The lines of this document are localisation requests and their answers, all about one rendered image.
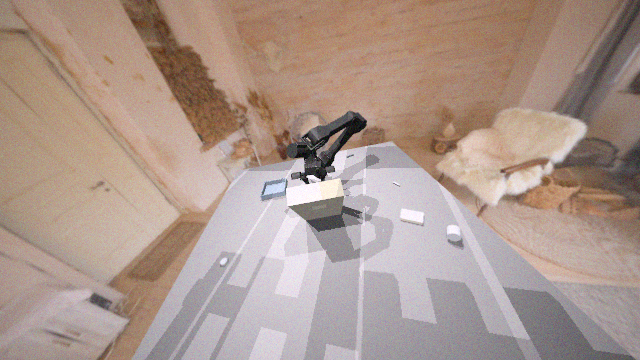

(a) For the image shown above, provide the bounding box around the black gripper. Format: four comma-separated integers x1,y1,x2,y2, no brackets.
291,155,335,185

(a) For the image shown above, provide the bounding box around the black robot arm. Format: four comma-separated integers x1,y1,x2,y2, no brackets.
287,111,367,179

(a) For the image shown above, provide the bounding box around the beige service panel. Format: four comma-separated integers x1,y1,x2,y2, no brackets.
286,178,344,221

